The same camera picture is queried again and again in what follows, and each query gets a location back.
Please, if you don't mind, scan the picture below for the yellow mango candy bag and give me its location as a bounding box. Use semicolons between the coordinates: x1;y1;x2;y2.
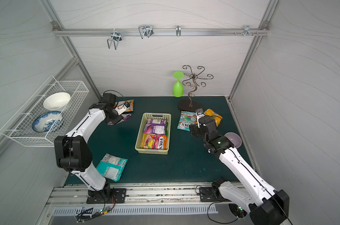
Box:
204;109;222;127

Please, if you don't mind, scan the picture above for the orange Fox's candy bag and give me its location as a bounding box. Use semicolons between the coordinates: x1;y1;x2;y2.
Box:
116;99;134;113

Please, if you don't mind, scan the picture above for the teal Fox's mint candy bag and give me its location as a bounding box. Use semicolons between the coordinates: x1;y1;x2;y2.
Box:
177;111;197;131

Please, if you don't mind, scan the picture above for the purple candy bag back side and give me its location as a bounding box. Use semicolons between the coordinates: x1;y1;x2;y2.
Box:
144;119;168;135

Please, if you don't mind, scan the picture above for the pale green plastic basket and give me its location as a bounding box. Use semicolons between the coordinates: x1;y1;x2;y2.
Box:
135;112;171;155

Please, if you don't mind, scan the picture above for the Fox's fruits candy bag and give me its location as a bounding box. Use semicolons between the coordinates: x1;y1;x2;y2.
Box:
141;134;168;150

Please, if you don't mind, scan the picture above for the teal candy bag back side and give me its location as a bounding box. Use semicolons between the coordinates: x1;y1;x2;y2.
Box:
96;153;128;182

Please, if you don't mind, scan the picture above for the purple Fox's berries candy bag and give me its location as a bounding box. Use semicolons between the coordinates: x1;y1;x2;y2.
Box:
107;113;132;126

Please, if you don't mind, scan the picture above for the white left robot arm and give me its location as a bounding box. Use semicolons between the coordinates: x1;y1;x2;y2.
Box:
54;92;130;202

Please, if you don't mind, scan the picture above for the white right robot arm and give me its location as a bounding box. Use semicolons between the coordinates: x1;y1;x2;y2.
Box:
189;110;290;225

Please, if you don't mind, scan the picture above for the lilac bowl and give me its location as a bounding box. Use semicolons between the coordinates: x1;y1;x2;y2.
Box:
224;132;242;149

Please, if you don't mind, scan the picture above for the dark bronze cup tree stand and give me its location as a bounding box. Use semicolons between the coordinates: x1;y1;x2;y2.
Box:
178;65;214;113

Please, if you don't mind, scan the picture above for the green plastic wine glass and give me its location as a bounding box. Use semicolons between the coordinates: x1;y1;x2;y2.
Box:
172;71;185;98

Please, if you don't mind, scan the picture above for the white bowl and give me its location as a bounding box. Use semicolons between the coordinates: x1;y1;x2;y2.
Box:
43;92;71;112

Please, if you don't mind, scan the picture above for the metal double hook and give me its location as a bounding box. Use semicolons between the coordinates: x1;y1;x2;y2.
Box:
107;30;122;50

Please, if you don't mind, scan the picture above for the blue patterned plate bowl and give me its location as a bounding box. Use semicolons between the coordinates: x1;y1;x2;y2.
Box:
32;111;63;133

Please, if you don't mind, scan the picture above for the metal hook centre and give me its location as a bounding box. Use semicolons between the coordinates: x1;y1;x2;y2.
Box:
138;25;154;39

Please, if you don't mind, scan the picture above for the small metal hook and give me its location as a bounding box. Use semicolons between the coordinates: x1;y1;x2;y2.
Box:
176;25;181;37

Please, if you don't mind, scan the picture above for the metal hook right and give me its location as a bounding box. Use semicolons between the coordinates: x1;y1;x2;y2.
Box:
234;25;259;37

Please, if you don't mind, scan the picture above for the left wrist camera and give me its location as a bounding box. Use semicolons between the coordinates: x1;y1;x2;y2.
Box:
115;102;130;115

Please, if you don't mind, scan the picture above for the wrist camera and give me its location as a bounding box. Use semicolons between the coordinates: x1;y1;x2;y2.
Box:
115;102;130;115
195;108;205;128

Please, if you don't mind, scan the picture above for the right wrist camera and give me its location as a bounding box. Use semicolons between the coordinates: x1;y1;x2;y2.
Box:
195;108;205;128

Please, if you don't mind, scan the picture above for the white wire wall basket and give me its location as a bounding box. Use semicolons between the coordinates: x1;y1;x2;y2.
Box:
0;76;89;147

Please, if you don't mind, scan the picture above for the aluminium top rail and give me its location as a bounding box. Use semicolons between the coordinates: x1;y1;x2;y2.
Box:
53;27;270;37

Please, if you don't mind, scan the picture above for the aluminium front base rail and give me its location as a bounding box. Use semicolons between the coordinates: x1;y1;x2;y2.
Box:
45;182;211;207

